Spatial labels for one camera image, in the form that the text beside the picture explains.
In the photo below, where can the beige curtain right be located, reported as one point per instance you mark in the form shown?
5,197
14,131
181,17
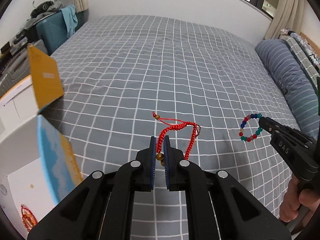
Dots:
289,15

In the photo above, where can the right hand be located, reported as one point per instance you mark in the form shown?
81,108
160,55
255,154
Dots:
293,200

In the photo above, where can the blue striped pillow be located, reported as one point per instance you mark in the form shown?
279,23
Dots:
290,78

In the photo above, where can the teal suitcase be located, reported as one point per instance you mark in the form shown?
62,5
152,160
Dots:
52,31

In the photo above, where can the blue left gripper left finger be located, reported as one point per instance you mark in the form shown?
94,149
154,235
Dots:
152,149

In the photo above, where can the grey suitcase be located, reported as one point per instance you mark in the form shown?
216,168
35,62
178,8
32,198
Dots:
15,70

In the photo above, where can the white cardboard box blue yellow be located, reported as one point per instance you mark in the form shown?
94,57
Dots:
38,166

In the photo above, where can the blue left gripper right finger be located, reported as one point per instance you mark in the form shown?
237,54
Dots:
167,160

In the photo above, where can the grey checked bed sheet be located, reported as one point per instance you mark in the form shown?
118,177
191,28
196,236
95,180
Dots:
119,70

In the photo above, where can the folded patterned quilt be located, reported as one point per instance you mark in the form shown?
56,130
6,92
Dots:
305,54

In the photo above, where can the dark clothes pile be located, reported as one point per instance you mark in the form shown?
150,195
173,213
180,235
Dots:
44,9

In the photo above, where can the light blue cloth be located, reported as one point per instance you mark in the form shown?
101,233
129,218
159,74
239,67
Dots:
70,18

